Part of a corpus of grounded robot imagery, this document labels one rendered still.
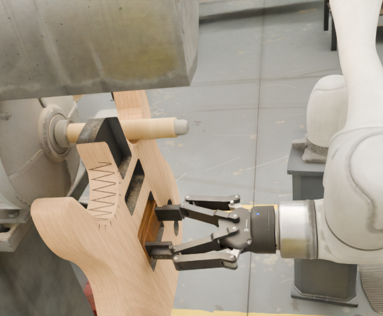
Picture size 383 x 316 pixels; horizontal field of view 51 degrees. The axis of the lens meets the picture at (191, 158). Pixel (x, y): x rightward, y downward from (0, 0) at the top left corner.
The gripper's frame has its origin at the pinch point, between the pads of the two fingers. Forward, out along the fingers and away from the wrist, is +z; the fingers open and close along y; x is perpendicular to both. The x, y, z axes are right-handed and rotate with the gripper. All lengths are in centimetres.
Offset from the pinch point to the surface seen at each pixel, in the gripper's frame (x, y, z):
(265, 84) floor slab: -144, 281, -8
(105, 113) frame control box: -1.3, 38.8, 21.5
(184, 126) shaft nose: 15.7, 7.5, -7.3
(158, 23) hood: 37.1, -4.7, -10.9
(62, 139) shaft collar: 15.9, 6.2, 13.0
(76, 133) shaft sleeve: 16.3, 7.1, 10.7
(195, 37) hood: 32.5, 1.5, -12.9
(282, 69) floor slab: -148, 313, -24
